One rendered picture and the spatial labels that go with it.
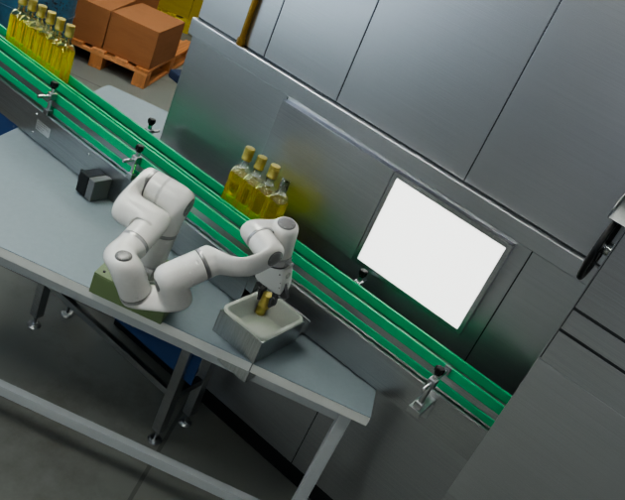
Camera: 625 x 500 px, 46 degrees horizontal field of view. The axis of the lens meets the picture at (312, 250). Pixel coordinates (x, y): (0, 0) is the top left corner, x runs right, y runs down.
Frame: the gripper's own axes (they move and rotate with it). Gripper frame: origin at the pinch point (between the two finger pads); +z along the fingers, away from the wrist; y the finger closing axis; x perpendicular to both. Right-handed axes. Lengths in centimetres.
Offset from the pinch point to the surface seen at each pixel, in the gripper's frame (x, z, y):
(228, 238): -13.3, 3.9, 27.4
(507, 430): -5, -9, -76
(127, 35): -231, 121, 313
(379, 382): -15.5, 18.4, -37.0
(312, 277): -22.2, 4.8, -1.3
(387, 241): -42.1, -7.9, -13.0
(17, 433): 48, 82, 56
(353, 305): -21.8, 3.9, -17.8
